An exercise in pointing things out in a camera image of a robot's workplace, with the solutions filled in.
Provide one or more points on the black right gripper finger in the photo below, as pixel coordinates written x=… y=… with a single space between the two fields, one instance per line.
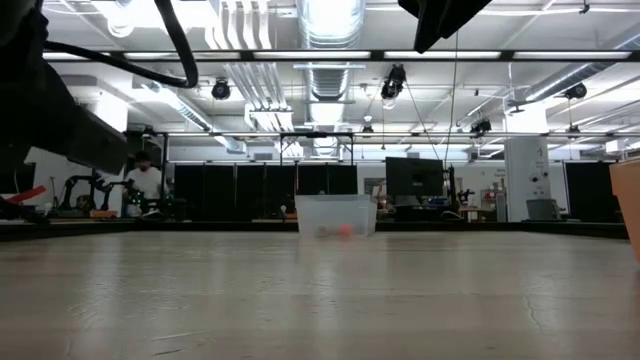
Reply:
x=462 y=10
x=427 y=25

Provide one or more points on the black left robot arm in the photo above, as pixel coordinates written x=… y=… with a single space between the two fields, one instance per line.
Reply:
x=30 y=100

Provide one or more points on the black background robot arm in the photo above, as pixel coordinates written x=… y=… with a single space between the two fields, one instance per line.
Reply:
x=85 y=179

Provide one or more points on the black ceiling spotlight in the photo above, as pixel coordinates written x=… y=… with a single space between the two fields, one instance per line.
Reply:
x=575 y=91
x=221 y=89
x=394 y=80
x=480 y=126

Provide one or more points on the black computer monitor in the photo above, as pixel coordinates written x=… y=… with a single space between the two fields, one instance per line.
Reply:
x=414 y=176

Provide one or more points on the white column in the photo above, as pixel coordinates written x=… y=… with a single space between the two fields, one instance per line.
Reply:
x=525 y=170

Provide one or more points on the cluttered background desk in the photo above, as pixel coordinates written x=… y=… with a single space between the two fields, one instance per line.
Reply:
x=465 y=212

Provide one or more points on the white ceiling pipes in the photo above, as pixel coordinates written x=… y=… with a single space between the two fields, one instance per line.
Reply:
x=235 y=30

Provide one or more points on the clear plastic bin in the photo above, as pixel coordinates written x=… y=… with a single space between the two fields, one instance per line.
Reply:
x=335 y=212

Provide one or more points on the grey box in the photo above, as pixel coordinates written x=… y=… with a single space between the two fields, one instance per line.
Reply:
x=542 y=210

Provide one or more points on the black partition panel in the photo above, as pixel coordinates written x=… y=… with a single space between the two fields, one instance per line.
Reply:
x=590 y=192

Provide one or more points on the black partition panels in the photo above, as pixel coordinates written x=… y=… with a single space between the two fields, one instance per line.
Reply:
x=225 y=192

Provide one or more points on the person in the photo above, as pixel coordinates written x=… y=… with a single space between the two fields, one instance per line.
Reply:
x=145 y=180

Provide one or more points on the red object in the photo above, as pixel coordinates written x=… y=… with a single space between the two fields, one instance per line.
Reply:
x=27 y=195

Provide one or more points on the silver ventilation duct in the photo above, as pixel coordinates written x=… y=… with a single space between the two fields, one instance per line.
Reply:
x=330 y=25

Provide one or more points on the black background station frame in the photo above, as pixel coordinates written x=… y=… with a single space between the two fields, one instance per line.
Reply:
x=225 y=134

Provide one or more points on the black metal table frame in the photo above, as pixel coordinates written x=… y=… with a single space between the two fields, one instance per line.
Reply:
x=200 y=230

